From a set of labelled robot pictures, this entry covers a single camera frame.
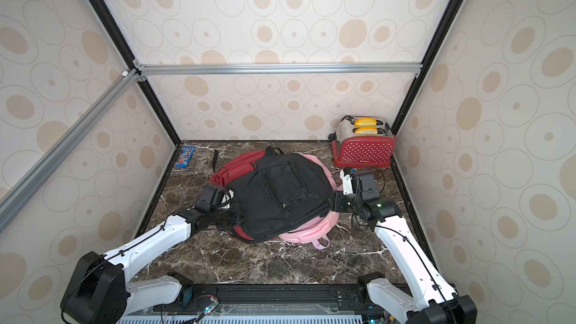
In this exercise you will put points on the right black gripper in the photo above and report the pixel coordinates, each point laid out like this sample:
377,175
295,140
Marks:
339,200

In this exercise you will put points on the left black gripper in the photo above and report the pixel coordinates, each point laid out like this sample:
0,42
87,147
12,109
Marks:
237,220

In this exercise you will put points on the red backpack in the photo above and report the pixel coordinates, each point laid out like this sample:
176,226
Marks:
232,170

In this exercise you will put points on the black backpack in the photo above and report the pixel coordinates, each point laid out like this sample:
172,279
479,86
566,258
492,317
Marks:
281,194

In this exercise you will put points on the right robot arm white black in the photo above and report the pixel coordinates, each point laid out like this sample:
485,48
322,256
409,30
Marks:
405,252

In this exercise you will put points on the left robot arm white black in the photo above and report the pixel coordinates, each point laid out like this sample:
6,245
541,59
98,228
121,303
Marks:
135,256

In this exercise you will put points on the pink backpack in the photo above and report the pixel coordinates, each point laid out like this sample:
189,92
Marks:
315,230

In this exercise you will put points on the red polka dot toaster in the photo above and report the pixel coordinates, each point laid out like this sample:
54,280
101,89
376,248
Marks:
350,150

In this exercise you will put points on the blue candy packet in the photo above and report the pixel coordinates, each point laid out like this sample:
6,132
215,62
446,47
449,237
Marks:
186,154

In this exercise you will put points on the front yellow toast slice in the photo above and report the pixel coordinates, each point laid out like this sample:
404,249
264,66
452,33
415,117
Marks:
369,131

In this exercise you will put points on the yellow toast slice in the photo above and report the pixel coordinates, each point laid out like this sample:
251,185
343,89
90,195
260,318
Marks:
369,131
365,122

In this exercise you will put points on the rear yellow toast slice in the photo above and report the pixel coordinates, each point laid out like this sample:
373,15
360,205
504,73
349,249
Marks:
365,122

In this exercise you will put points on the horizontal aluminium bar rear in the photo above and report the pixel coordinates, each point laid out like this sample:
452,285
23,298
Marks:
270,69

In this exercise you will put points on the diagonal aluminium bar left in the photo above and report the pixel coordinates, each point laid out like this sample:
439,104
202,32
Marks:
28,186

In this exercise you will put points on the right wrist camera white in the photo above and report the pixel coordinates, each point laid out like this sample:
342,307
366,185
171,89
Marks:
347,176

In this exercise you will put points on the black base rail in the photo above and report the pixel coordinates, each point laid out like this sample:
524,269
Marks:
347,297

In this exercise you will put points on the black frame post right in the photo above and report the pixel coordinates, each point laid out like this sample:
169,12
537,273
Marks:
445,23

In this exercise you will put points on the black frame post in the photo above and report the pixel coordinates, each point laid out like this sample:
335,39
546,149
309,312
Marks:
120,43
445,23

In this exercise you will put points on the black frame post left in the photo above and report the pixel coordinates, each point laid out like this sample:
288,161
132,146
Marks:
120,43

